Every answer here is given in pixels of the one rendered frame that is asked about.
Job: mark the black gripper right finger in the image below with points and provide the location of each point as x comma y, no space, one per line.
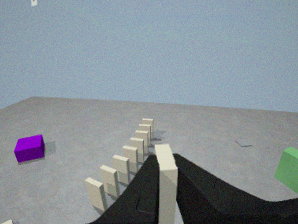
205,199

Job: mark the green block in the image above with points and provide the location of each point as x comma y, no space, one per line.
287,171

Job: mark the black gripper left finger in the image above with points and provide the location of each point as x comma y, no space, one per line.
138,204

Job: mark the purple rectangular block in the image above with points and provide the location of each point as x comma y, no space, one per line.
29,148

